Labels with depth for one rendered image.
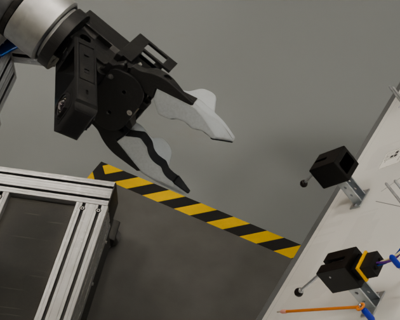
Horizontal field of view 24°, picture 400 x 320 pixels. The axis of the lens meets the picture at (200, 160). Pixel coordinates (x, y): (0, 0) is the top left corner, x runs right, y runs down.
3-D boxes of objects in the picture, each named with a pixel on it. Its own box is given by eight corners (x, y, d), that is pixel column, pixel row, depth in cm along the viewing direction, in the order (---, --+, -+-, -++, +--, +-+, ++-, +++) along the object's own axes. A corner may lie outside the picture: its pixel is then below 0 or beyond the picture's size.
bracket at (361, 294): (373, 294, 133) (352, 270, 132) (385, 291, 131) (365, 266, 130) (360, 317, 130) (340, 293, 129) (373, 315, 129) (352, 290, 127)
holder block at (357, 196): (327, 202, 169) (295, 162, 167) (378, 186, 160) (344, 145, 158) (317, 219, 166) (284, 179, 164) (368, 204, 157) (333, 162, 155)
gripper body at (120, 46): (184, 65, 99) (96, -7, 99) (155, 96, 92) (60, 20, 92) (148, 112, 104) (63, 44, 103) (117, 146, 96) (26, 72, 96)
